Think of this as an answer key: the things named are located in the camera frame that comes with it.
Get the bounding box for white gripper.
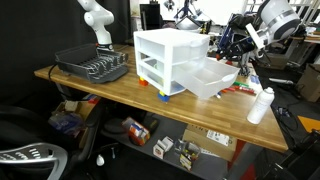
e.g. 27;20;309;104
236;22;268;56

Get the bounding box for all green marker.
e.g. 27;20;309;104
233;81;250;88

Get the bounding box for red white marker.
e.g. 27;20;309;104
233;85;256;95

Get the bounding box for upright cardboard box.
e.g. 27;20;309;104
295;63;320;103

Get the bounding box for large flat cardboard box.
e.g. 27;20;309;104
181;124;238;163

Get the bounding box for box with small items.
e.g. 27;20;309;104
174;139;202;172

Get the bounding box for small white open box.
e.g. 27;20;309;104
152;135;175;160

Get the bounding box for colourful product box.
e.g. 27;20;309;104
121;116;151;147

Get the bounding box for small brown cardboard box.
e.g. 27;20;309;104
54;99;81;114

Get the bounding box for blue paper sheet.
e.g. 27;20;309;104
249;74;262;85

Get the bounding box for white paper sheet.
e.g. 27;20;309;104
172;56;241;100

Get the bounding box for wooden side desk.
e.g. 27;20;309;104
301;31;320;45

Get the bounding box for white plastic drawer unit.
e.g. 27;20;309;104
133;27;211;97

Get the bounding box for yellow blue toy block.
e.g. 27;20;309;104
157;90;171;103

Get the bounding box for orange floor sheet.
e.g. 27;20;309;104
297;115;320;134

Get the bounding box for orange toy block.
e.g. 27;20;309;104
138;76;150;87

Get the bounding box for red table leg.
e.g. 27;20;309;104
228;139;258;180

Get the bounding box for dark grey dish rack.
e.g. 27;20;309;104
54;43;130;84

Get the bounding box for white computer mouse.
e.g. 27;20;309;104
95;153;106;167

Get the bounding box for clear plastic bag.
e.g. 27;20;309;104
48;111;84;138

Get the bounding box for black mesh office chair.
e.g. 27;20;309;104
0;104;104;180

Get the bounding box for black floor cable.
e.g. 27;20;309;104
275;105;300;133

